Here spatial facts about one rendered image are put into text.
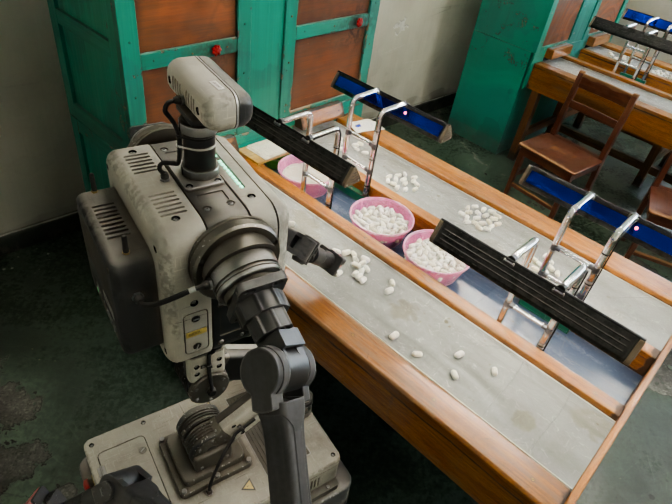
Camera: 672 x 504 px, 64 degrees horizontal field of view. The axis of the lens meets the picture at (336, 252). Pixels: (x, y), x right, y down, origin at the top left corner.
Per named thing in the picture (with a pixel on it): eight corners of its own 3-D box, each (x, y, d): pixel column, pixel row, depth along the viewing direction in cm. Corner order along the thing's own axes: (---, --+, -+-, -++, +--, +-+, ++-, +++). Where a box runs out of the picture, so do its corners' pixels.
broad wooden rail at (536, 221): (662, 342, 208) (688, 309, 196) (331, 147, 295) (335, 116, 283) (671, 328, 215) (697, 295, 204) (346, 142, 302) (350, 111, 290)
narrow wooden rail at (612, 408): (602, 437, 162) (619, 416, 155) (231, 173, 249) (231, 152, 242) (609, 427, 165) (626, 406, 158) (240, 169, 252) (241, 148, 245)
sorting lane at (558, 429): (569, 494, 139) (573, 489, 138) (173, 181, 226) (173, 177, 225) (613, 426, 158) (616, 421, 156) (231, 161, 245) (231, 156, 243)
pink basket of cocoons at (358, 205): (398, 262, 211) (403, 243, 205) (336, 240, 217) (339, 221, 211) (417, 227, 230) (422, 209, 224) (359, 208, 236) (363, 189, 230)
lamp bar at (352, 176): (344, 189, 179) (347, 170, 174) (229, 116, 209) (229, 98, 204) (360, 181, 184) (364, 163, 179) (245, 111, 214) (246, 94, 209)
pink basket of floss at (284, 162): (333, 206, 235) (336, 187, 229) (273, 198, 234) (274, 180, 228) (335, 174, 256) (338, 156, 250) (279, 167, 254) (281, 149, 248)
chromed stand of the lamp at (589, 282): (566, 334, 191) (624, 236, 163) (517, 303, 201) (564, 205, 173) (588, 310, 203) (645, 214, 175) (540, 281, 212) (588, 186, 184)
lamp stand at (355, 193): (365, 206, 238) (383, 112, 210) (333, 186, 247) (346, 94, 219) (392, 192, 249) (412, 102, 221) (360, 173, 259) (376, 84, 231)
